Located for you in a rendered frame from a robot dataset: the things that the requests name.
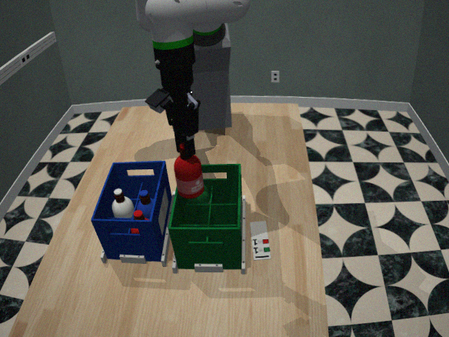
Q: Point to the white paper pick list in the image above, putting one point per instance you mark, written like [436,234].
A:
[259,238]

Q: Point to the green crate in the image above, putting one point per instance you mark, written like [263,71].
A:
[216,240]

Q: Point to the blue plastic bottle crate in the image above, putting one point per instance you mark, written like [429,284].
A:
[121,241]

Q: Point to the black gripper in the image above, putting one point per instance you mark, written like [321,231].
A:
[185,124]

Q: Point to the white bottle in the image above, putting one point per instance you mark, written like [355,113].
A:
[122,206]

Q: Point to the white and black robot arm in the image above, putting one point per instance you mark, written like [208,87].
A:
[173,23]

